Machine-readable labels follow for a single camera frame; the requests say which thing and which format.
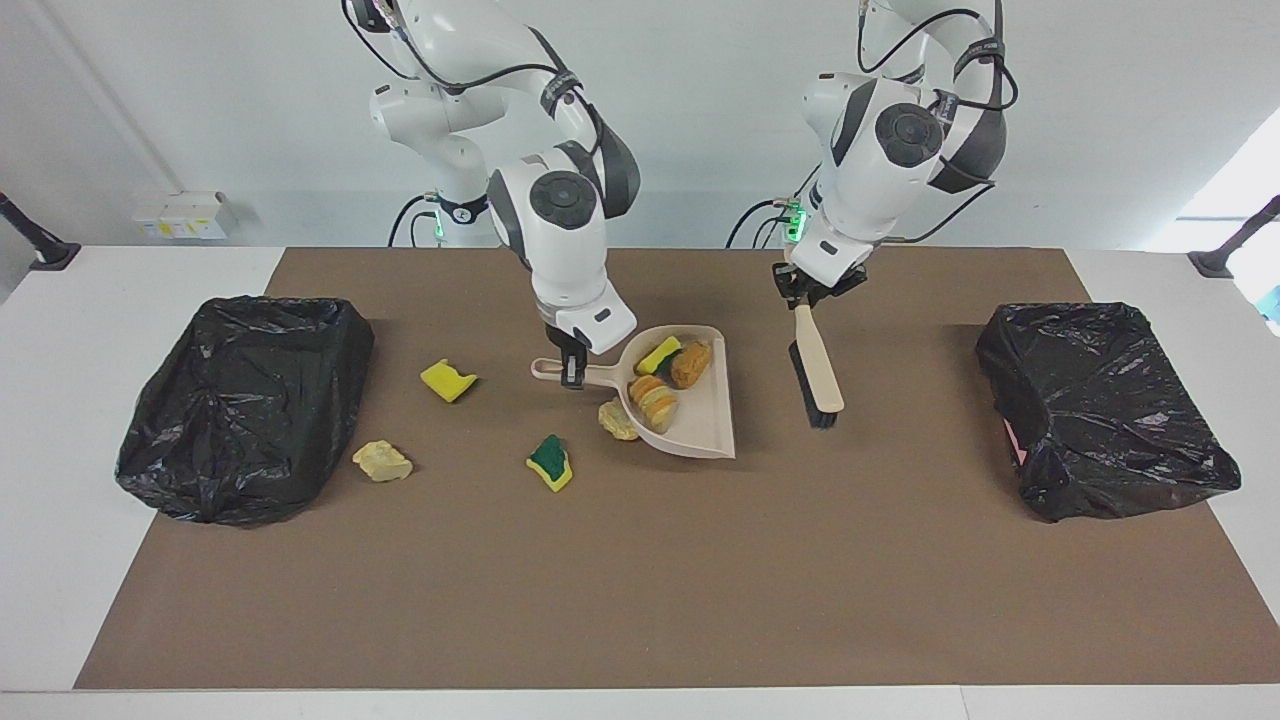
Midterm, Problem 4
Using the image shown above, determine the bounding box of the pale yellow pastry toy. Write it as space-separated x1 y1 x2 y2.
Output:
598 396 642 442

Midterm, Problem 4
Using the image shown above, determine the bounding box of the beige brush with black bristles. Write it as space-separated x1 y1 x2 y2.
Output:
787 300 846 431

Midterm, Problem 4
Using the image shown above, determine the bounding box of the small yellow green sponge piece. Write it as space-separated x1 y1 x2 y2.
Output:
635 335 684 377

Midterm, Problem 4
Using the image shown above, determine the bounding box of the orange striped croissant toy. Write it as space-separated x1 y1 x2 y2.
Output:
627 374 681 435

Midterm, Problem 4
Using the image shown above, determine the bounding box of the large green yellow sponge piece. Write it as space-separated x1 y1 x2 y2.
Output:
526 433 575 494

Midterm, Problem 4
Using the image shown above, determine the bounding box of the brown bread roll toy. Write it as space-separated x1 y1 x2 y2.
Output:
668 340 713 391

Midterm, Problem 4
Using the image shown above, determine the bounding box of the plain yellow sponge piece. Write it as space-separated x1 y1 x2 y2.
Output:
419 358 479 404

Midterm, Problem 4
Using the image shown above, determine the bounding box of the beige plastic dustpan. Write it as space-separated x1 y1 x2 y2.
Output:
530 324 738 461

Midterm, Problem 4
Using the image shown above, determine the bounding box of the black plastic bin bag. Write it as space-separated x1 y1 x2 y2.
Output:
114 295 376 528
975 302 1243 524

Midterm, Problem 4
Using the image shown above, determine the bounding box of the brown table mat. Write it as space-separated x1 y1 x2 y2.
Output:
73 247 1280 691

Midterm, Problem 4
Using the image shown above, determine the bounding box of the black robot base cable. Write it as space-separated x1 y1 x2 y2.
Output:
725 195 809 249
388 193 443 248

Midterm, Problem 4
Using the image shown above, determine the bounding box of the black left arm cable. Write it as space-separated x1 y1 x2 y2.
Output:
855 0 1021 246

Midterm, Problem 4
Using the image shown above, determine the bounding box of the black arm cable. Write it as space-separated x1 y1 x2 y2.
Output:
343 0 616 191
855 0 1021 246

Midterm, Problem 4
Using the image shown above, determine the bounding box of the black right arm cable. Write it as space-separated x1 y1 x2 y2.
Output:
343 0 616 191

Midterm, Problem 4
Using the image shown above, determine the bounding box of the black camera stand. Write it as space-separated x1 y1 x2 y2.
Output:
1188 195 1280 279
0 192 81 272

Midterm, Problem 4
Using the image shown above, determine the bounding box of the white wall socket box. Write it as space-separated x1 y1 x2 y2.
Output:
132 192 239 241

